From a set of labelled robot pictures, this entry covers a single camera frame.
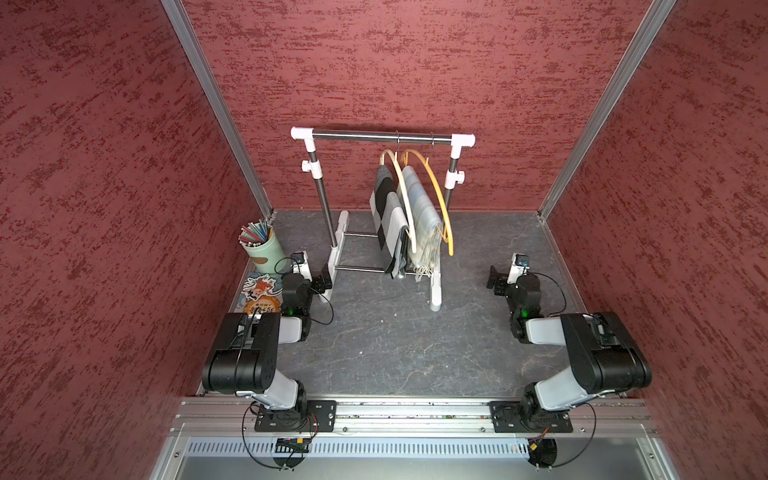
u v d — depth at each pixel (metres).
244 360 0.45
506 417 0.74
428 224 0.76
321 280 0.85
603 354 0.46
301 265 0.79
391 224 0.82
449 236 0.68
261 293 0.97
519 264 0.81
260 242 0.90
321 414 0.74
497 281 0.84
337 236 1.09
